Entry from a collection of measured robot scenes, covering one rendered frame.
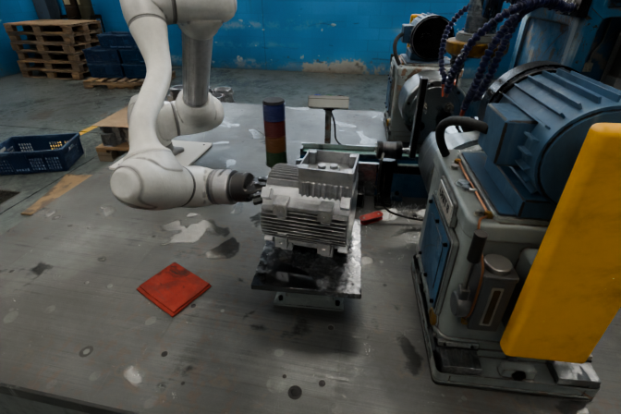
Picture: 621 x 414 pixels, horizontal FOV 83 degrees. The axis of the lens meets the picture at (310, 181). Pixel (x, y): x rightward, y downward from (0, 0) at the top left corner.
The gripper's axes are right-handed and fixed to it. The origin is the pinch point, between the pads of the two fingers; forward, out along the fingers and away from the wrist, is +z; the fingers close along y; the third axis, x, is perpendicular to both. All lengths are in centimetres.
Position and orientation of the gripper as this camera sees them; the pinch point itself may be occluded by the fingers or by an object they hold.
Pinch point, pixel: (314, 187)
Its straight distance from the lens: 82.0
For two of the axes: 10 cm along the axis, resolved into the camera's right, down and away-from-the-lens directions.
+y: 2.4, -4.8, 8.4
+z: 9.6, 0.0, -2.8
